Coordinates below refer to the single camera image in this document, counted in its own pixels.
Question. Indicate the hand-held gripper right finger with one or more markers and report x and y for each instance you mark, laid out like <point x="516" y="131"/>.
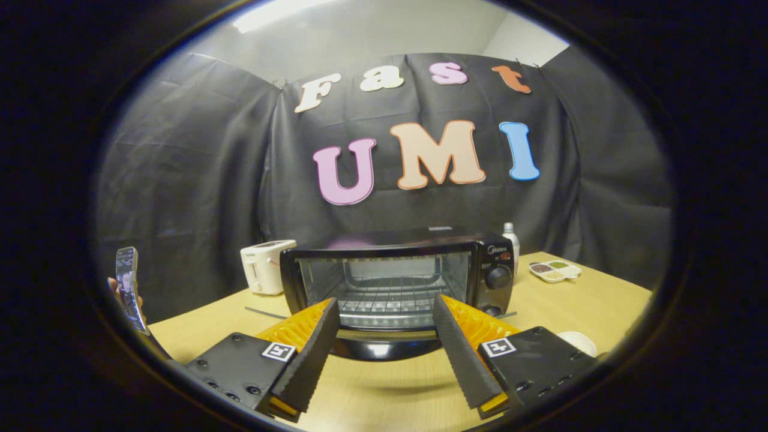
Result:
<point x="459" y="360"/>

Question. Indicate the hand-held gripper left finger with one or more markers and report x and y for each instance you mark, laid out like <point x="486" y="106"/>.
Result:
<point x="312" y="360"/>

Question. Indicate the black toaster oven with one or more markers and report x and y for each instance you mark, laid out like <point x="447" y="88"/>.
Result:
<point x="498" y="255"/>

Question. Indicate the white pop-up toaster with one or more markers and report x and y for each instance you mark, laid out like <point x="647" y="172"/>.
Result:
<point x="264" y="267"/>

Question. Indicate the white plate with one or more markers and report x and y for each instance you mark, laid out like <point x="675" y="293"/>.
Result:
<point x="579" y="342"/>

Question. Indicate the white divided dish with grains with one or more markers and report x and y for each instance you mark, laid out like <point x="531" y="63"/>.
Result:
<point x="555" y="271"/>

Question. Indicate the silver bottle with pink label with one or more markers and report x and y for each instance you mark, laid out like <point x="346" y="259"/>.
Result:
<point x="512" y="237"/>

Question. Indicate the smartphone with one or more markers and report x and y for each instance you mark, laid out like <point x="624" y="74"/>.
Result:
<point x="129" y="282"/>

